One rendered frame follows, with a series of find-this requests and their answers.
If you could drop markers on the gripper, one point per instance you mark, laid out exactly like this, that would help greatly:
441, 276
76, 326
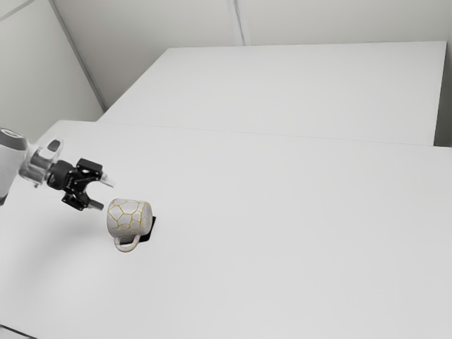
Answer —
63, 176

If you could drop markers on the white mug with gold cracks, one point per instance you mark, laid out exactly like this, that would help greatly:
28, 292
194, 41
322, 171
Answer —
128, 222

